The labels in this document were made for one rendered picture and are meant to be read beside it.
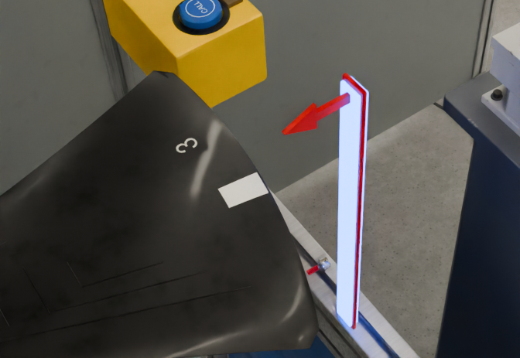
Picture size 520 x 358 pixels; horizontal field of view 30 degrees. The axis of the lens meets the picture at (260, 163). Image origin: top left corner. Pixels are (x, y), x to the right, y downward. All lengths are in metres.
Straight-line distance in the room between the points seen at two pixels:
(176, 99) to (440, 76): 1.54
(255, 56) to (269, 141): 0.99
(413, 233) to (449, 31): 0.44
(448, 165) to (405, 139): 0.12
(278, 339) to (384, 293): 1.36
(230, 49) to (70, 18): 0.58
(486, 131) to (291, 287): 0.43
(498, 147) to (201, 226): 0.44
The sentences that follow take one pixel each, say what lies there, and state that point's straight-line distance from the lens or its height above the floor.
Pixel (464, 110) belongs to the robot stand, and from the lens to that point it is 1.05.
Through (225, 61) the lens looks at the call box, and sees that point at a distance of 0.94.
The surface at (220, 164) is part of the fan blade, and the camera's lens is 0.68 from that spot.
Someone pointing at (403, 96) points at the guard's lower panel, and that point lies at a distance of 2.15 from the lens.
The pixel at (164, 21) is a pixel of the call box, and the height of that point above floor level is 1.07.
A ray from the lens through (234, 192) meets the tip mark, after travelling 0.67.
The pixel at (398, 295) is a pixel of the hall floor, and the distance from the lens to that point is 2.00.
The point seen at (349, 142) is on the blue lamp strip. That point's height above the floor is 1.13.
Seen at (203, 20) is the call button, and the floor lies 1.08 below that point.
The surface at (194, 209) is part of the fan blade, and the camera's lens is 0.66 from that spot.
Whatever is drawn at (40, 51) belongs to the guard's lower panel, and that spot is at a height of 0.70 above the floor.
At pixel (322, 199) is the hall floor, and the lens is 2.13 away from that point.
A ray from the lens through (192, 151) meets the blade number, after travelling 0.68.
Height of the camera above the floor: 1.69
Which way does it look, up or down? 50 degrees down
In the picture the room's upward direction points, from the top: 5 degrees counter-clockwise
